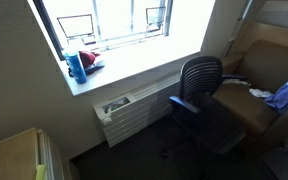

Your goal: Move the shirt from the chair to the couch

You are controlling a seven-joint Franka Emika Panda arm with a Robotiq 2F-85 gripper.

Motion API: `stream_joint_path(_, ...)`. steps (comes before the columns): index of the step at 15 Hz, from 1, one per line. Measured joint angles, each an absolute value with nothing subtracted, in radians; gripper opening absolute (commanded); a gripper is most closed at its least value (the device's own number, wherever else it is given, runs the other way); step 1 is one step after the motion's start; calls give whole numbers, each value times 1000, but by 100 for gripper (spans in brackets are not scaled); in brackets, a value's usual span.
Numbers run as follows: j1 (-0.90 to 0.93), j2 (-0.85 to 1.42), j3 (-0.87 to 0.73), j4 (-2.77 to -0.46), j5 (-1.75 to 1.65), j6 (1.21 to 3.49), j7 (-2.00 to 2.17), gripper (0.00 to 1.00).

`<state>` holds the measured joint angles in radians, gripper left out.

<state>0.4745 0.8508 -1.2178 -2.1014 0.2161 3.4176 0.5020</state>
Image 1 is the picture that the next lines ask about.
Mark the crumpled white cloth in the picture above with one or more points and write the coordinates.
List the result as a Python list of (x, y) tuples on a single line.
[(260, 93)]

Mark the striped grey cushion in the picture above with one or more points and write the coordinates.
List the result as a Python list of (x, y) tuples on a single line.
[(280, 13)]

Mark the yellow sticky note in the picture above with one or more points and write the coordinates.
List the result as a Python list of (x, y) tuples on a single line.
[(40, 172)]

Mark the long white cloth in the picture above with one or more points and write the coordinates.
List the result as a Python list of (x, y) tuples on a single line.
[(235, 82)]

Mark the white wall heater unit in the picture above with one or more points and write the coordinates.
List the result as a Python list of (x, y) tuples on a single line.
[(137, 106)]

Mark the dark window frame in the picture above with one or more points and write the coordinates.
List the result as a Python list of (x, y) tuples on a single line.
[(49, 30)]

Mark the dark slatted office chair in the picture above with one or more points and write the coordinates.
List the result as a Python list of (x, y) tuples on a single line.
[(200, 110)]

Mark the red cloth hat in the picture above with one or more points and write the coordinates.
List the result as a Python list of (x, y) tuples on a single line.
[(86, 57)]

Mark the light blue shirt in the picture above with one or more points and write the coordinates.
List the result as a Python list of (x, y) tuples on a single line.
[(287, 93)]

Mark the dark flat item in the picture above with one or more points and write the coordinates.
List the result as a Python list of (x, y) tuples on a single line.
[(95, 67)]

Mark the blue water bottle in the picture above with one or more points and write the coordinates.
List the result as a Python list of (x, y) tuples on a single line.
[(76, 66)]

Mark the dark rectangular frame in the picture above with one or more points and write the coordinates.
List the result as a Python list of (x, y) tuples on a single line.
[(75, 26), (156, 18)]

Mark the light wood drawer cabinet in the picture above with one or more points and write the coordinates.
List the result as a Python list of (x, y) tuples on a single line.
[(17, 156)]

